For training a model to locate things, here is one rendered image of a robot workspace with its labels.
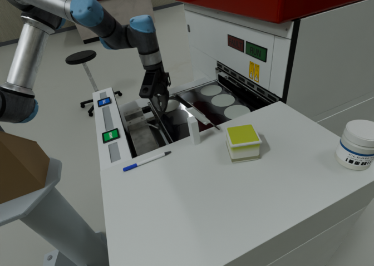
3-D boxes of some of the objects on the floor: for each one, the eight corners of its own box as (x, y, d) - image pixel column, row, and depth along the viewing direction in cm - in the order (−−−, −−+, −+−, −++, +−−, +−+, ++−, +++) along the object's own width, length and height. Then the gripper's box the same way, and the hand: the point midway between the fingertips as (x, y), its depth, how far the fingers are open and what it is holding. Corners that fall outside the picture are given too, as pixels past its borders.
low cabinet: (139, 14, 815) (132, -16, 754) (158, 26, 615) (149, -14, 554) (83, 28, 769) (70, -4, 708) (84, 45, 569) (65, 3, 508)
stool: (120, 89, 321) (102, 43, 279) (126, 106, 279) (106, 54, 236) (81, 101, 308) (56, 54, 266) (81, 120, 266) (52, 68, 224)
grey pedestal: (33, 342, 106) (-149, 298, 56) (45, 255, 140) (-63, 178, 89) (131, 291, 117) (53, 215, 67) (121, 221, 151) (63, 137, 100)
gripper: (167, 57, 79) (177, 104, 92) (146, 58, 82) (158, 103, 95) (160, 66, 73) (171, 116, 86) (137, 67, 75) (151, 115, 88)
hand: (162, 111), depth 87 cm, fingers closed
